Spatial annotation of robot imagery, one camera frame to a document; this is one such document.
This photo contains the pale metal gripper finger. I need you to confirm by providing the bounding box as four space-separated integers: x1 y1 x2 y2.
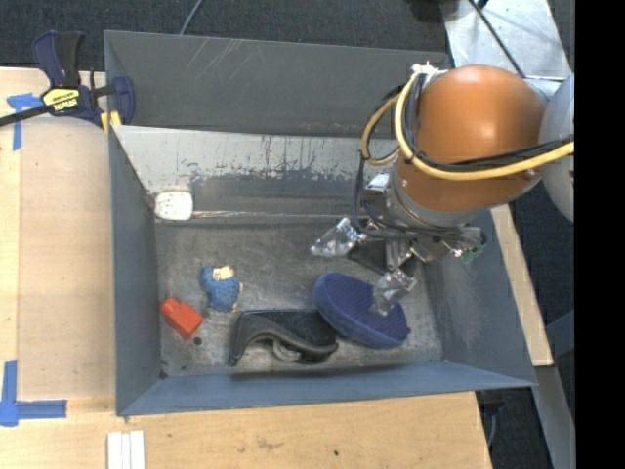
368 268 419 319
310 216 369 259

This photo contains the red block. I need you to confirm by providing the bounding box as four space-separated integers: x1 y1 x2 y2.
160 297 205 340

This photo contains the blue toy animal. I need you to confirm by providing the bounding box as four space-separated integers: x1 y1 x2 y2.
199 264 244 314

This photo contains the dark blue round bowl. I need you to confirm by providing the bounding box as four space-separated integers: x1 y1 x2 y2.
312 271 411 351

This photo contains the white rounded box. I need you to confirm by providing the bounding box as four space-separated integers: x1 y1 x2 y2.
154 188 194 222

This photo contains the grey metal bin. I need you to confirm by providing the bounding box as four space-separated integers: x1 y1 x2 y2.
103 29 539 417

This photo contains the black plastic tool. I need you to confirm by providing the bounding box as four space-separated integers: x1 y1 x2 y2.
227 308 340 367

